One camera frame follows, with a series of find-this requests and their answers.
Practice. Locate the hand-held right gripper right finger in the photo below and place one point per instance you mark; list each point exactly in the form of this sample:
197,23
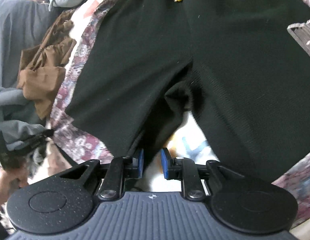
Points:
165,163

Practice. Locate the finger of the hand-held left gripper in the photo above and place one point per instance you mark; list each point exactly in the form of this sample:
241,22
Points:
37,137

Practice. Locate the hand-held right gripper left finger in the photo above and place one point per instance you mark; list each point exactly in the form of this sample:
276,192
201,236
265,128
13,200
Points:
140,162

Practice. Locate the person's left hand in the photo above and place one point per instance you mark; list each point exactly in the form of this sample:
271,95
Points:
5,185

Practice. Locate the bear print bedsheet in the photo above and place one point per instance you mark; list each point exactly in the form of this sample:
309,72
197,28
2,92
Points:
192,142

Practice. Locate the grey-blue garment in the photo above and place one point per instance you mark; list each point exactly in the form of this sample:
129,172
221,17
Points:
14,110

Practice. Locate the brown garment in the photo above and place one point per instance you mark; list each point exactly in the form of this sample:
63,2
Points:
47,72

